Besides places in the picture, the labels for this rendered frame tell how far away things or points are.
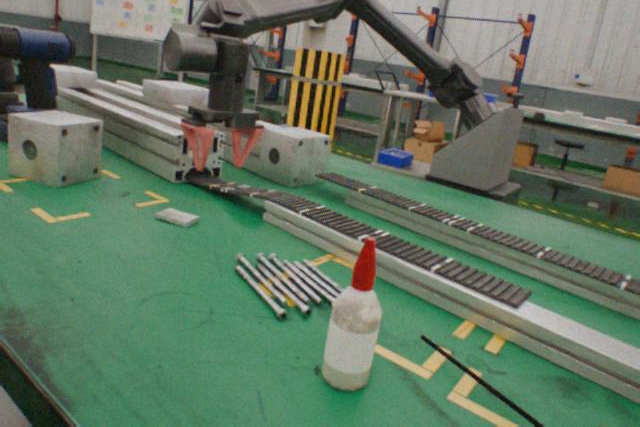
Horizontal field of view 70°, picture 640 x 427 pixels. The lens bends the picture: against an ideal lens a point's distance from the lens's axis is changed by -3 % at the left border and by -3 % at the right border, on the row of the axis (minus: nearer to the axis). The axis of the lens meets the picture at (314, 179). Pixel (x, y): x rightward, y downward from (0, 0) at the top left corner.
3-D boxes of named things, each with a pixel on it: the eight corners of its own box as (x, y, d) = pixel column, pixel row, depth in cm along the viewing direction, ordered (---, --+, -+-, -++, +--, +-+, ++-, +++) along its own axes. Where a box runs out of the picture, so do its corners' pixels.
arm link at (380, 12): (351, -45, 107) (325, -13, 114) (338, -23, 97) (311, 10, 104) (482, 75, 119) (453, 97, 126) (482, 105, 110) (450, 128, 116)
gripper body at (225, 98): (185, 116, 74) (189, 69, 72) (236, 117, 82) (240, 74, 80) (209, 124, 70) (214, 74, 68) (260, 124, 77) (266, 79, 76)
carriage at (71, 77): (96, 99, 121) (97, 73, 120) (52, 97, 113) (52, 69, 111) (73, 90, 131) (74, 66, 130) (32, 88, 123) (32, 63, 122)
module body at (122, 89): (293, 171, 100) (298, 132, 98) (257, 174, 93) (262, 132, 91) (123, 107, 151) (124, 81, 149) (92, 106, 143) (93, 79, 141)
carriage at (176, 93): (211, 116, 119) (213, 90, 118) (172, 116, 111) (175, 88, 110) (177, 106, 129) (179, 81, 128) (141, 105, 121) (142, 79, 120)
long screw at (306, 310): (312, 316, 44) (313, 307, 44) (303, 318, 44) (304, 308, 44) (262, 269, 53) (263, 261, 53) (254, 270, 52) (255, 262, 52)
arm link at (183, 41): (236, -5, 74) (212, 32, 80) (168, -20, 66) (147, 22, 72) (259, 54, 70) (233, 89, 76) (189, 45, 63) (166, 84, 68)
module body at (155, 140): (220, 178, 86) (225, 133, 84) (172, 183, 79) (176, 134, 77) (62, 106, 137) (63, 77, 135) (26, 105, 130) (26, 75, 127)
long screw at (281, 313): (287, 319, 43) (289, 310, 43) (278, 321, 43) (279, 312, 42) (241, 271, 52) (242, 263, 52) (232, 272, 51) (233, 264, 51)
